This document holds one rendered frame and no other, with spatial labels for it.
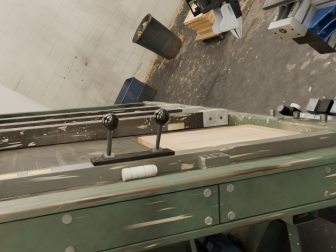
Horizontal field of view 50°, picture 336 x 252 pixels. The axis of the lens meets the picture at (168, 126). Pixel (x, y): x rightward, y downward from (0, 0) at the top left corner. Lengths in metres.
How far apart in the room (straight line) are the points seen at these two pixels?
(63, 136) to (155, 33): 4.27
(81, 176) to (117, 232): 0.25
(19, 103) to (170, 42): 2.38
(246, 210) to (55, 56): 5.82
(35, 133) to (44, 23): 5.06
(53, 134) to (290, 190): 0.95
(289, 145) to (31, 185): 0.68
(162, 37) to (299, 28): 4.20
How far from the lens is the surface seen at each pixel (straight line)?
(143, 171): 0.83
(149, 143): 1.22
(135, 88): 5.54
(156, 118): 0.82
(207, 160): 0.89
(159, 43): 5.64
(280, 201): 0.76
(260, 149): 1.01
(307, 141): 1.12
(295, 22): 1.56
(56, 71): 6.36
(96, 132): 1.47
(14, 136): 1.45
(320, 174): 0.81
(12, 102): 4.93
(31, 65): 6.34
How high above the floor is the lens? 1.73
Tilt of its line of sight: 22 degrees down
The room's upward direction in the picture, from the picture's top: 62 degrees counter-clockwise
